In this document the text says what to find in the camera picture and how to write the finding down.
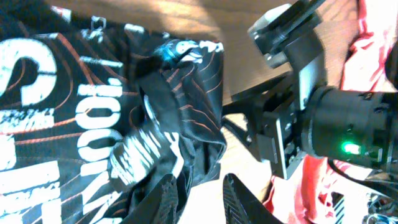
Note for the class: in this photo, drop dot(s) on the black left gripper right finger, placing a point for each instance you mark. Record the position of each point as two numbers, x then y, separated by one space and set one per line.
241 206

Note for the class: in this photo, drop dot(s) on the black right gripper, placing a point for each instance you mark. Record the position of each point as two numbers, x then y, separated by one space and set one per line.
265 119

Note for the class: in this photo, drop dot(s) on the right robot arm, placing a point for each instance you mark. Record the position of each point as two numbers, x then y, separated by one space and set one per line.
350 126

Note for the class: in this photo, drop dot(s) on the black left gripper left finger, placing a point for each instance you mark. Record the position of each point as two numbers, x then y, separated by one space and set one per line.
159 207

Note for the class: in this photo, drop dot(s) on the black orange-patterned jersey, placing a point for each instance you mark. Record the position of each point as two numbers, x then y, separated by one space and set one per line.
95 113

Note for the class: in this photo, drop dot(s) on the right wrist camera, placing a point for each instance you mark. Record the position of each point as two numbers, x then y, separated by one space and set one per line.
280 26

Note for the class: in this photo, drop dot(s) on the red t-shirt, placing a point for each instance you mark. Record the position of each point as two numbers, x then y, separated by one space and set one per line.
307 196

